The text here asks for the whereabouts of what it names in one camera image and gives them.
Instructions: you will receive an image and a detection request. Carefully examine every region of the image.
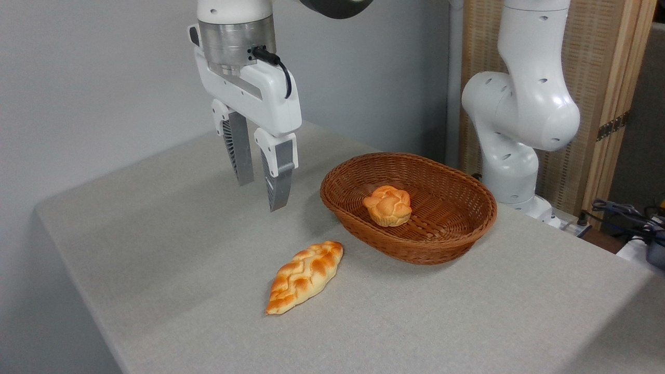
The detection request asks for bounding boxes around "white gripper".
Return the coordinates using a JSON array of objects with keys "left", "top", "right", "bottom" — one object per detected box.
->
[{"left": 188, "top": 23, "right": 302, "bottom": 212}]

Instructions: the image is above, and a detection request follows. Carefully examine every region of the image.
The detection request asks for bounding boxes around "long braided bread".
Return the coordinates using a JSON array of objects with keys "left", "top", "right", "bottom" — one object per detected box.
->
[{"left": 266, "top": 241, "right": 344, "bottom": 315}]

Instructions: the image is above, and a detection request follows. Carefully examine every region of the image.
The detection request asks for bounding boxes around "round bread bun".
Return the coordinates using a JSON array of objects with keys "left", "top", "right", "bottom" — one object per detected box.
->
[{"left": 363, "top": 185, "right": 413, "bottom": 228}]

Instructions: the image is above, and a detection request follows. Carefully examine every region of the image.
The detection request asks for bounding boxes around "brown wicker basket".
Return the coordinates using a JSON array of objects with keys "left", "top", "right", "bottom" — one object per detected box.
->
[{"left": 320, "top": 152, "right": 498, "bottom": 265}]

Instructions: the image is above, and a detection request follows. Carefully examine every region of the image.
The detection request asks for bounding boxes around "grey tablecloth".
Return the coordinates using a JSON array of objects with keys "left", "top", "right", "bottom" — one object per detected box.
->
[{"left": 34, "top": 121, "right": 665, "bottom": 374}]

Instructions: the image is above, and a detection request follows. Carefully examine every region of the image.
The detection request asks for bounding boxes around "metal screen hinge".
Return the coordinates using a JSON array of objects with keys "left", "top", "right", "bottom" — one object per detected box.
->
[{"left": 596, "top": 111, "right": 631, "bottom": 141}]

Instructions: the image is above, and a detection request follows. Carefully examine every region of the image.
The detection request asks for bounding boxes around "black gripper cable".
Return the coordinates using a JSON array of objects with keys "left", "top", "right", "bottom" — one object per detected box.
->
[{"left": 251, "top": 46, "right": 293, "bottom": 100}]

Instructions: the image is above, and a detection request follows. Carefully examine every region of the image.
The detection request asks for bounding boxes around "dark cable bundle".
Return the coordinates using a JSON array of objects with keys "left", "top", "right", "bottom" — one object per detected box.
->
[{"left": 582, "top": 199, "right": 665, "bottom": 242}]

